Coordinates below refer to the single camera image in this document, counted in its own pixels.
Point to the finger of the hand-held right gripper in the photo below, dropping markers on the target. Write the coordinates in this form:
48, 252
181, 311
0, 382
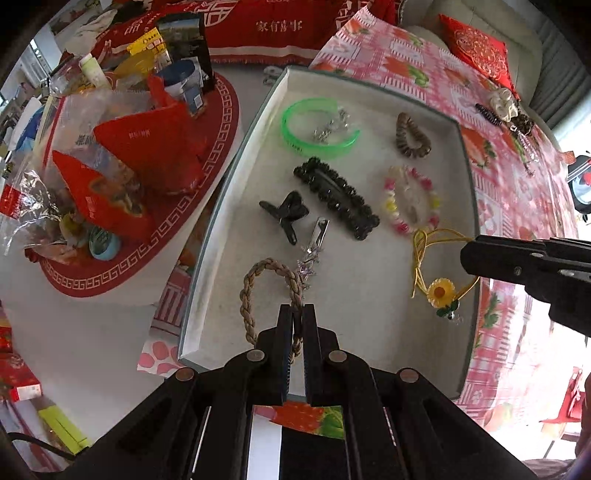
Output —
498, 261

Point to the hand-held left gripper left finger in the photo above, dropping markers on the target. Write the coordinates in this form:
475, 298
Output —
287, 350

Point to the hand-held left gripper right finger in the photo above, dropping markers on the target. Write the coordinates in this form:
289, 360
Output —
311, 350

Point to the white shallow tray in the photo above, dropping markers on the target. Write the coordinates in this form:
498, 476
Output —
369, 300

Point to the silver tinsel hair clip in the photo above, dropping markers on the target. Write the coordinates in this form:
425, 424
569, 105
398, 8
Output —
318, 230

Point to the black claw hair clip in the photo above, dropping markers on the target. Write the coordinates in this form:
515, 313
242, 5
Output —
281, 212

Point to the long black beaded hair clip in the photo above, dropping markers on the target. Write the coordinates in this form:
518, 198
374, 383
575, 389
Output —
337, 198

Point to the pink strawberry print tablecloth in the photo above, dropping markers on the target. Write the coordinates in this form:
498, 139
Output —
521, 194

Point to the black round object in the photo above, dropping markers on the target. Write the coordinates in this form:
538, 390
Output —
581, 184

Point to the leopard print scrunchie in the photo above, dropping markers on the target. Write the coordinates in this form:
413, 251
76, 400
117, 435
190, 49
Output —
521, 122

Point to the small dark hair clip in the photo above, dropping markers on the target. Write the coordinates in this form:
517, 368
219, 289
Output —
489, 115

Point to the cream satin scrunchie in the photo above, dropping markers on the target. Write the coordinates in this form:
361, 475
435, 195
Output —
503, 102

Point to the red round patterned mat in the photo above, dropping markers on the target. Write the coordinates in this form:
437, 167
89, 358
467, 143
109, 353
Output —
184, 217

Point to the green plastic bangle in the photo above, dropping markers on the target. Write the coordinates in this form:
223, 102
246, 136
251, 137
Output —
318, 148

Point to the red embroidered cushion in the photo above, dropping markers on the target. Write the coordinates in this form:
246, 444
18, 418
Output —
478, 50

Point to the teal round object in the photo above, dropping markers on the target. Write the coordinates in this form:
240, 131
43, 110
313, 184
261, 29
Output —
104, 244

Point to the yellow green packet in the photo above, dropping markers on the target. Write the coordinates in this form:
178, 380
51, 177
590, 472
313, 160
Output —
62, 427

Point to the red paper bag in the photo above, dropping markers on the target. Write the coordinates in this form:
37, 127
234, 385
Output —
99, 198
152, 143

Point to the beige leather sofa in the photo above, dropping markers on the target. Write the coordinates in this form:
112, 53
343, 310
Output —
425, 14

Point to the red cardboard box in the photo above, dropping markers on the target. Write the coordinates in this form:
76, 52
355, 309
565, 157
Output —
14, 369

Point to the blue cup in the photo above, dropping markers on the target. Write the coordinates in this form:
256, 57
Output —
180, 76

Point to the clear plastic bag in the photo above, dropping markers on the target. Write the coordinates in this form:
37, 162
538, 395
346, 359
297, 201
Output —
69, 115

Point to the dark printed pouch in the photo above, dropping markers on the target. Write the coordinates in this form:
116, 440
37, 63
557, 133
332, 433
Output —
184, 41

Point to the yellow labelled packet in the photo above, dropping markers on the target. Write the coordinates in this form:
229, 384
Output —
145, 44

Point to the white tube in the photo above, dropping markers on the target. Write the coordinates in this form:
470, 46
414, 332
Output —
94, 71

